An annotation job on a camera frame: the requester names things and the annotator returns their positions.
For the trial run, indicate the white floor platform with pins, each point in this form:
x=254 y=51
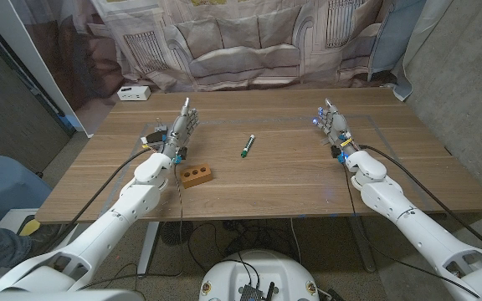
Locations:
x=13 y=217

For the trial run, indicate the round black floor fan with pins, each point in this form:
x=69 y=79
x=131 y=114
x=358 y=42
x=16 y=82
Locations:
x=176 y=233

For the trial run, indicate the black electronics module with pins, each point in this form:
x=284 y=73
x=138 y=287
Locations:
x=251 y=292

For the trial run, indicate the white power strip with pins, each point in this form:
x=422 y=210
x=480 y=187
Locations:
x=134 y=93

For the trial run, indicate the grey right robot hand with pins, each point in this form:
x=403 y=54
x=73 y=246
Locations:
x=338 y=127

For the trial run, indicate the orange block with three holes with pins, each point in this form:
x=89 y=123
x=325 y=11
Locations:
x=197 y=176

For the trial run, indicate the black felt eraser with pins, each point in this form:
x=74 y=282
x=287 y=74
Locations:
x=155 y=137

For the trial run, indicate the grey paper clamp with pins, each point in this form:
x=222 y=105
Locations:
x=160 y=127

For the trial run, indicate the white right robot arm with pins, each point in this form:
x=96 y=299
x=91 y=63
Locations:
x=412 y=226

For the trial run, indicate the green marker pen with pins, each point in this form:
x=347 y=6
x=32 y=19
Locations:
x=247 y=146

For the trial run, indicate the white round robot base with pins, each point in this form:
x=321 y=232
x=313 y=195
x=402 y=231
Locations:
x=259 y=271

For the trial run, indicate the white table leg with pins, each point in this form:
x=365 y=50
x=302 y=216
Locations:
x=148 y=246

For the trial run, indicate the white upright panel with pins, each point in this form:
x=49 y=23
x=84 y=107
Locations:
x=32 y=54

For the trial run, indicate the grey tape rectangle outline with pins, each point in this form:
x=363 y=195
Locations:
x=266 y=121

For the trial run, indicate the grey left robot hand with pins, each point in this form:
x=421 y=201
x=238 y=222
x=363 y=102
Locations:
x=178 y=134

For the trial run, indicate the printed sofa backdrop curtain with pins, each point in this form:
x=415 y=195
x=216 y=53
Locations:
x=245 y=42

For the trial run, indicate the small clear tape piece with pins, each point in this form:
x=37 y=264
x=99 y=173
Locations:
x=324 y=142

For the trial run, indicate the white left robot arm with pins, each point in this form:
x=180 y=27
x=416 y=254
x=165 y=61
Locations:
x=115 y=221

